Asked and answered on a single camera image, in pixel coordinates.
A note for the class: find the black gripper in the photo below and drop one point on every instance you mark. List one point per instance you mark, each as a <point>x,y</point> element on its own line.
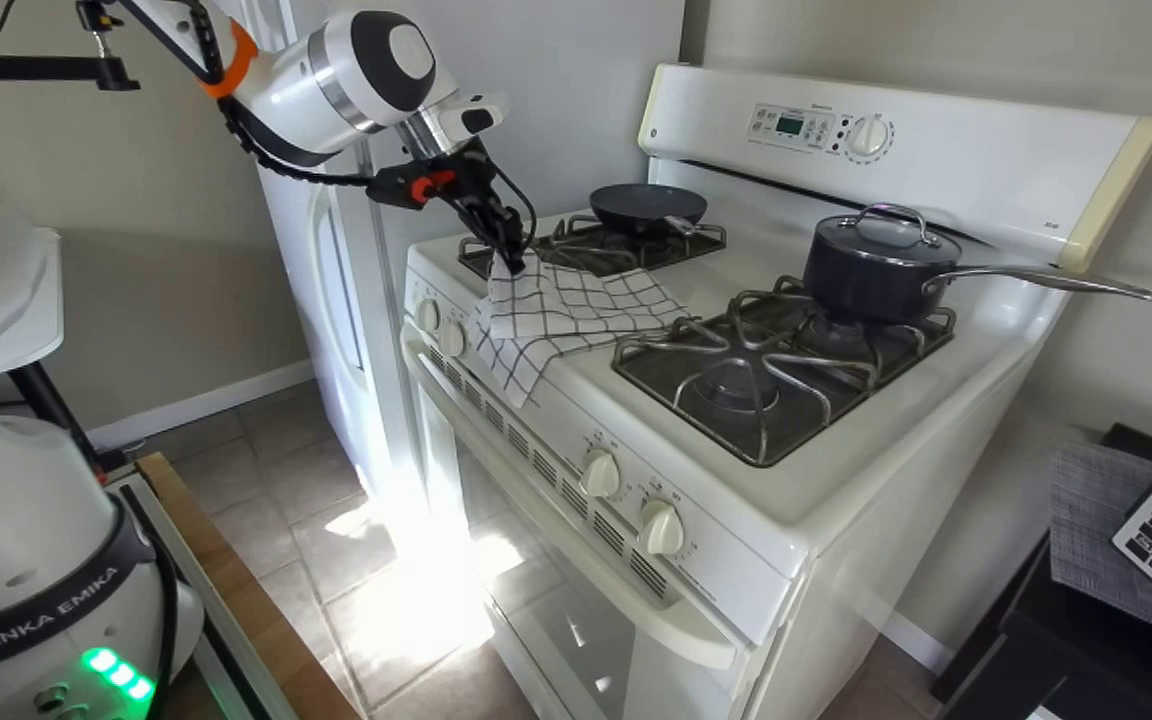
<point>486,185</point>

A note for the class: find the white checkered kitchen towel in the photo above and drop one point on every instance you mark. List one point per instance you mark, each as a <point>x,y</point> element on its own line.
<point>561,315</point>

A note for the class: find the white gas oven range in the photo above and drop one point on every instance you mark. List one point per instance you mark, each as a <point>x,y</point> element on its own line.
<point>868,442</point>

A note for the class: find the black cast iron burner grate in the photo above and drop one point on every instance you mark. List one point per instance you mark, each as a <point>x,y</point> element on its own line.
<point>601,250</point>
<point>777,373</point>

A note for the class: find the white stove knob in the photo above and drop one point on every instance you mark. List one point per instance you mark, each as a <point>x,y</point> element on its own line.
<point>455,336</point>
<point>662,529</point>
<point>601,474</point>
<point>429,319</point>

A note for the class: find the black frying pan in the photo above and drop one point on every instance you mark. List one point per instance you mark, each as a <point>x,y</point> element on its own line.
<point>648,207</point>

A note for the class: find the black saucepan with lid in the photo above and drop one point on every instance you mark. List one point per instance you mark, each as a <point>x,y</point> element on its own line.
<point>876,265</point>

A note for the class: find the wooden robot mounting table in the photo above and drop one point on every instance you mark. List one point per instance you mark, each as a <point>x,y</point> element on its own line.
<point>242,601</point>

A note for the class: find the black bar with orange tape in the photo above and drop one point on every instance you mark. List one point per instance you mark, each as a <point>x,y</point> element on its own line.
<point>31,68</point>

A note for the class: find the black side table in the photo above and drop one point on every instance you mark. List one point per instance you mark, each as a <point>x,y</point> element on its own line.
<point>1081,627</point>

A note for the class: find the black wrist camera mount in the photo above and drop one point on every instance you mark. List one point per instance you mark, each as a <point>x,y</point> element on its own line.
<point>419,185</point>

